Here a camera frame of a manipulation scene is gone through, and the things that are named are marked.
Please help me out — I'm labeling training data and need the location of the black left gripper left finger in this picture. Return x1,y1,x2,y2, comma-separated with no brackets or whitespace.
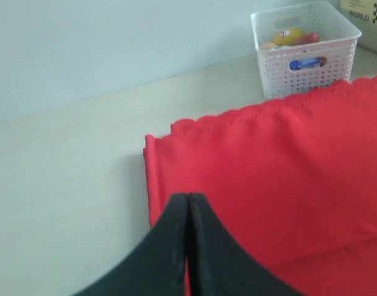
76,194,189,296

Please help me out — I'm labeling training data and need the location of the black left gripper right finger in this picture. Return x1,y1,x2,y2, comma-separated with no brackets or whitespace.
187,194,299,296

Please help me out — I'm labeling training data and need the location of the red scalloped table cloth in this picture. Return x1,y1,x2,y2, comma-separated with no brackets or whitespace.
144,76,377,295

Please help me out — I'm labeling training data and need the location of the blue white milk carton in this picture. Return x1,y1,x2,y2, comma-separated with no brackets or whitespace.
288,45,327,72

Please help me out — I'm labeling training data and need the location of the brown egg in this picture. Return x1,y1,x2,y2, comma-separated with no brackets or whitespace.
259,43,277,51

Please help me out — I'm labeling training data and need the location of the yellow lemon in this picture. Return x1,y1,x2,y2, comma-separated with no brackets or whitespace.
273,27,305,46

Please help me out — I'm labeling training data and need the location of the red strawberry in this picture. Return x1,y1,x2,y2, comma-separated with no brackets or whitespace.
295,33,320,46

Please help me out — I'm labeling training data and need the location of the white perforated plastic basket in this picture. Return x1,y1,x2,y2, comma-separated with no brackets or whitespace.
251,1,361,98

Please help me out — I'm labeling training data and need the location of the brown cardboard box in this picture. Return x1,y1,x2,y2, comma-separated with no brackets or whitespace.
340,0,377,53

